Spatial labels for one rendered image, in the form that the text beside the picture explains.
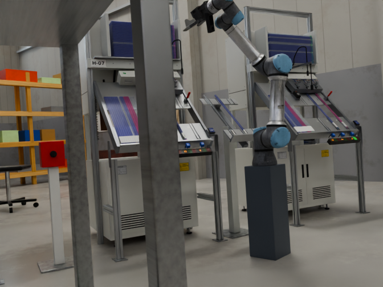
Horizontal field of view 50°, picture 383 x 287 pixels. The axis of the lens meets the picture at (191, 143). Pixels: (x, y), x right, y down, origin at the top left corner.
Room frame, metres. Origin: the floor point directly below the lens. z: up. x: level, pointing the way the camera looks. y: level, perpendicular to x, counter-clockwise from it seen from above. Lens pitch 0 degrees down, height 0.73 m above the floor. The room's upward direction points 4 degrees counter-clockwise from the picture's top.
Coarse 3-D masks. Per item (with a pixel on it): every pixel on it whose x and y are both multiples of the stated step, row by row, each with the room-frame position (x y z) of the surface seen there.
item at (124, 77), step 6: (120, 72) 3.07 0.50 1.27; (126, 72) 3.09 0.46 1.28; (132, 72) 3.12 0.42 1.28; (174, 72) 3.28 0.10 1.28; (120, 78) 3.05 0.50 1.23; (126, 78) 3.06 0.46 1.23; (132, 78) 3.09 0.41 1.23; (174, 78) 3.24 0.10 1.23; (120, 84) 3.08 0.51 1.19; (126, 84) 3.10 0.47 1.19; (132, 84) 3.13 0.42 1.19
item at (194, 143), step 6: (210, 138) 2.86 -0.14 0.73; (120, 144) 2.57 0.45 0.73; (126, 144) 2.59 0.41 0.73; (132, 144) 2.60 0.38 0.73; (138, 144) 2.62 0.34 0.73; (180, 144) 2.77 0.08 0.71; (192, 144) 2.82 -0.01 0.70; (198, 144) 2.84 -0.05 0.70; (120, 150) 2.60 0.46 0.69; (126, 150) 2.62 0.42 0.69; (132, 150) 2.64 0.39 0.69; (138, 150) 2.66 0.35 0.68
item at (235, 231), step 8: (224, 128) 3.09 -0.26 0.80; (224, 136) 3.10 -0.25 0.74; (224, 144) 3.10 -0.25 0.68; (232, 144) 3.08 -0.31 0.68; (232, 152) 3.08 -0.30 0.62; (232, 160) 3.07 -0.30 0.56; (232, 168) 3.07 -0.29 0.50; (232, 176) 3.07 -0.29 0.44; (232, 184) 3.06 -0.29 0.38; (232, 192) 3.06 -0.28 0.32; (232, 200) 3.06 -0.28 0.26; (232, 208) 3.06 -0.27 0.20; (232, 216) 3.07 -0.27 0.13; (232, 224) 3.07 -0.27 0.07; (224, 232) 3.10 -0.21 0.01; (232, 232) 3.08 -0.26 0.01; (240, 232) 3.07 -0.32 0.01
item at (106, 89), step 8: (104, 88) 3.01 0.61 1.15; (112, 88) 3.03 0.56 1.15; (120, 88) 3.06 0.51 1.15; (128, 88) 3.09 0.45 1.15; (104, 96) 2.93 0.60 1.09; (112, 96) 2.96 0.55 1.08; (176, 96) 3.18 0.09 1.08; (184, 96) 3.21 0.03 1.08; (176, 104) 3.10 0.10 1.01; (184, 104) 3.13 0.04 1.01
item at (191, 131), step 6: (180, 126) 2.91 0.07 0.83; (186, 126) 2.93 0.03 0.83; (192, 126) 2.95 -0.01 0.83; (198, 126) 2.97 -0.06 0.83; (186, 132) 2.88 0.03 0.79; (192, 132) 2.90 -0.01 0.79; (198, 132) 2.91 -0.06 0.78; (204, 132) 2.93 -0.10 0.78; (180, 138) 2.81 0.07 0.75; (186, 138) 2.83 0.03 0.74; (192, 138) 2.84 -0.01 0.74; (204, 138) 2.88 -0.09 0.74
